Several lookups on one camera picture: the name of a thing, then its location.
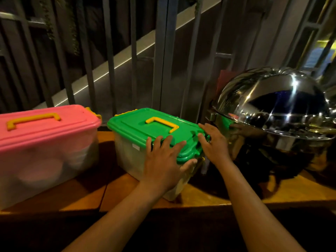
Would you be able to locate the person's right hand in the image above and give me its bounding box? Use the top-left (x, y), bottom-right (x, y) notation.
top-left (197, 123), bottom-right (233, 167)

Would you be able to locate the person's left hand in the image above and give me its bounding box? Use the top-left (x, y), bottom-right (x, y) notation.
top-left (140, 135), bottom-right (198, 193)

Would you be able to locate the green box lid yellow handle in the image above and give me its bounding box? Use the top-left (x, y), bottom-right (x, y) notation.
top-left (107, 108), bottom-right (211, 165)

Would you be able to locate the person's left forearm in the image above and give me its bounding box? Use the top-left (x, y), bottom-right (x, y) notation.
top-left (62, 181), bottom-right (161, 252)

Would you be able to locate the person's right forearm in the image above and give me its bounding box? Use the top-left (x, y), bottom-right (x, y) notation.
top-left (217, 159), bottom-right (306, 252)

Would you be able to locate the clear plastic storage box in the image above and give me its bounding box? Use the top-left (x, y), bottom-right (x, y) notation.
top-left (0, 128), bottom-right (100, 211)
top-left (113, 132), bottom-right (206, 202)

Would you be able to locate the red board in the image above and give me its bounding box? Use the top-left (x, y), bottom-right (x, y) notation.
top-left (216, 70), bottom-right (238, 95)

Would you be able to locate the steel chafing dish base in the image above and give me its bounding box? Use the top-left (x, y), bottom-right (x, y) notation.
top-left (205, 110), bottom-right (336, 183)

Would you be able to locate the steel chafing dish dome lid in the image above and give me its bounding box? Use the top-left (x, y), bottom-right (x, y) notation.
top-left (212, 66), bottom-right (336, 141)

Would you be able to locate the dark metal bar railing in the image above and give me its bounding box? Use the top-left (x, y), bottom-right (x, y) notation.
top-left (0, 0), bottom-right (238, 122)

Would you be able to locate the metal window grille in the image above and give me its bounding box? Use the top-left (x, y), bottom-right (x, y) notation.
top-left (282, 0), bottom-right (336, 79)

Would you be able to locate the hanging green plant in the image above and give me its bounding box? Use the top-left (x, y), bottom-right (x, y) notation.
top-left (39, 0), bottom-right (80, 57)

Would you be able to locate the pink box lid yellow handle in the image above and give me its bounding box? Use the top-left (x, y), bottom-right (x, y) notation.
top-left (0, 104), bottom-right (102, 153)

